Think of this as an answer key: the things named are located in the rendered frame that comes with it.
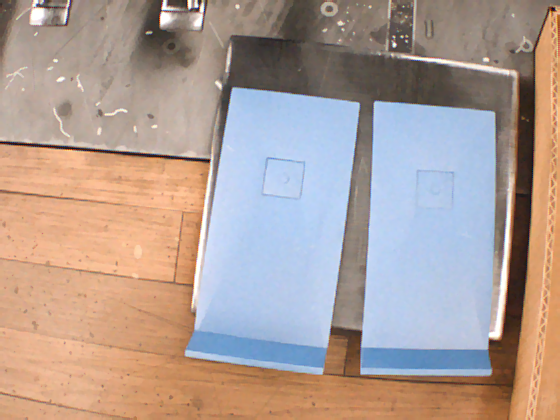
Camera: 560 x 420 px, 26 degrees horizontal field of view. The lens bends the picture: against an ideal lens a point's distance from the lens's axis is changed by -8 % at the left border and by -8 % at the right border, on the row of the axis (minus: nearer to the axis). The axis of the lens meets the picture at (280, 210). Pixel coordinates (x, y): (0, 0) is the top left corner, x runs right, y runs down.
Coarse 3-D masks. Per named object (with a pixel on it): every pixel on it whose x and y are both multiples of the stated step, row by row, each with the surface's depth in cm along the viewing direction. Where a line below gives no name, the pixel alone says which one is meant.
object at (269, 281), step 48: (240, 96) 70; (288, 96) 70; (240, 144) 69; (288, 144) 69; (336, 144) 69; (240, 192) 68; (336, 192) 68; (240, 240) 68; (288, 240) 68; (336, 240) 68; (240, 288) 67; (288, 288) 67; (192, 336) 66; (240, 336) 66; (288, 336) 66
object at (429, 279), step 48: (384, 144) 69; (432, 144) 69; (480, 144) 69; (384, 192) 68; (480, 192) 68; (384, 240) 67; (432, 240) 67; (480, 240) 67; (384, 288) 67; (432, 288) 67; (480, 288) 67; (384, 336) 66; (432, 336) 66; (480, 336) 66
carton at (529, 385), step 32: (544, 32) 68; (544, 64) 68; (544, 96) 67; (544, 128) 67; (544, 160) 66; (544, 192) 65; (544, 224) 64; (544, 256) 62; (544, 288) 62; (544, 320) 61; (544, 352) 67; (544, 384) 67; (512, 416) 65; (544, 416) 66
